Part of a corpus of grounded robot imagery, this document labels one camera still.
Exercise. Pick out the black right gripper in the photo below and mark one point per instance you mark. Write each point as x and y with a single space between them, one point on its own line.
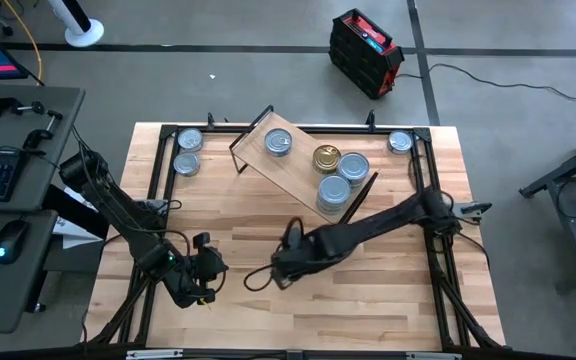
308 252

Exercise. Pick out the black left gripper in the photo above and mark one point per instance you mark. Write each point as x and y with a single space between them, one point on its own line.
195 280

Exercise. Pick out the silver can blue label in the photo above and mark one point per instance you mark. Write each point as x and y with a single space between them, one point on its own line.
278 142
400 142

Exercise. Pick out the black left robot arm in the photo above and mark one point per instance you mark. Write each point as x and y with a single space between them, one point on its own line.
118 210

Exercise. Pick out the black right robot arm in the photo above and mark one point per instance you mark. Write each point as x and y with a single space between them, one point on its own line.
393 220

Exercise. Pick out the silver metal plate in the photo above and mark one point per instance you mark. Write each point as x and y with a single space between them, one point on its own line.
154 354
433 356

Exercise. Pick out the white papers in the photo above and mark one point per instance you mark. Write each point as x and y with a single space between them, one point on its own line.
75 235

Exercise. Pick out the black table clamp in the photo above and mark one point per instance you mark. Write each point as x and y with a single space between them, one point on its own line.
210 120
370 119

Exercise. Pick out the black computer mouse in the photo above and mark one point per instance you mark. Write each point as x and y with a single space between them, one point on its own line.
12 241

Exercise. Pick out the red black equipment case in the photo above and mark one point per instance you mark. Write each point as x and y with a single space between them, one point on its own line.
365 52

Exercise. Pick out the black desk clamp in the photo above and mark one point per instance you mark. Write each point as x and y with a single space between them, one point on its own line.
13 106
43 132

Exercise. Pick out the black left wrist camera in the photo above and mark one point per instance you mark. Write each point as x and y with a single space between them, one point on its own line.
202 242

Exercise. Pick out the wooden shelf black metal frame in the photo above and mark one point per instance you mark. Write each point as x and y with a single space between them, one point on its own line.
288 172

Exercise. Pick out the black aluminium rig frame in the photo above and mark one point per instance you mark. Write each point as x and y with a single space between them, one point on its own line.
293 130

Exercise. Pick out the white round pedestal stand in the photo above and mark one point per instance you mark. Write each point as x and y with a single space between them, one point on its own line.
80 27

